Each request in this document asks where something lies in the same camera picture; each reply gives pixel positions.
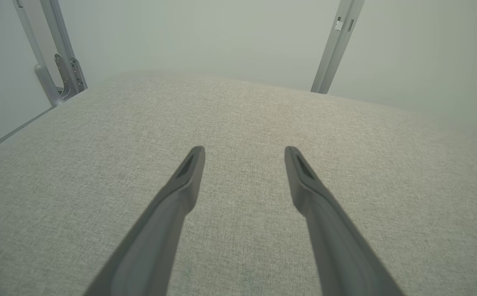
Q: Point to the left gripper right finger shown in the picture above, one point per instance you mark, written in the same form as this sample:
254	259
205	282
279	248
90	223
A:
337	246

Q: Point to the grey metal post with bracket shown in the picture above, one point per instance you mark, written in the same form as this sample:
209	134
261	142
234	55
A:
57	33

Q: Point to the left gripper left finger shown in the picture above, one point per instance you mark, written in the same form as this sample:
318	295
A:
156	238

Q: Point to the plain grey metal post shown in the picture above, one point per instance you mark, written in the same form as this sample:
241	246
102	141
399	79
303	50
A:
337	49

